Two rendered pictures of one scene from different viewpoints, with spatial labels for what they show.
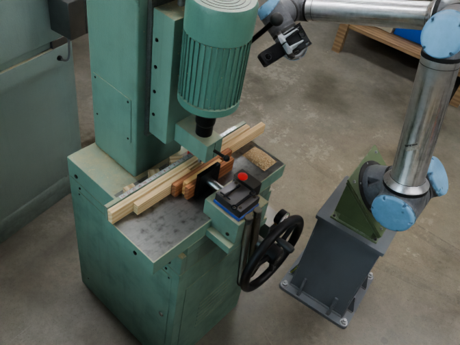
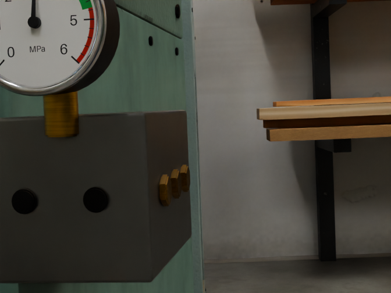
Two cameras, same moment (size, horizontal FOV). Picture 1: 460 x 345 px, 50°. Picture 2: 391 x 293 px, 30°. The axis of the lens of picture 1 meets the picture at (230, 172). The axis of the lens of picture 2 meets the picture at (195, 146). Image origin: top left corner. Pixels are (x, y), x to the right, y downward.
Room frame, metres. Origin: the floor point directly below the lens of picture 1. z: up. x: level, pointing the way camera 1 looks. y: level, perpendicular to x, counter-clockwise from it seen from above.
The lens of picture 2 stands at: (1.13, -0.55, 0.62)
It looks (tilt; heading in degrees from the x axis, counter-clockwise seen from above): 3 degrees down; 65
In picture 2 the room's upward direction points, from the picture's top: 2 degrees counter-clockwise
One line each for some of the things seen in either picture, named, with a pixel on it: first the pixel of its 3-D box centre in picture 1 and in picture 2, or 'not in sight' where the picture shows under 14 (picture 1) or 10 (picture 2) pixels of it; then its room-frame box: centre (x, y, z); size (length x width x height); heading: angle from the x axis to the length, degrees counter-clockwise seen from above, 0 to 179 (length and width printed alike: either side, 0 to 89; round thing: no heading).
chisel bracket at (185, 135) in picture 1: (198, 139); not in sight; (1.13, 0.12, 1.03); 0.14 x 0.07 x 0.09; 56
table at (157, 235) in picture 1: (213, 203); not in sight; (1.02, 0.03, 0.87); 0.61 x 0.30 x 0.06; 146
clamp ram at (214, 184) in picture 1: (214, 185); not in sight; (1.03, 0.04, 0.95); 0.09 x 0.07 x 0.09; 146
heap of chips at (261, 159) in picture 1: (259, 156); not in sight; (1.24, -0.09, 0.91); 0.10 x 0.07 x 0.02; 56
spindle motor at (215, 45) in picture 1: (215, 51); not in sight; (1.11, 0.10, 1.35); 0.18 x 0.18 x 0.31
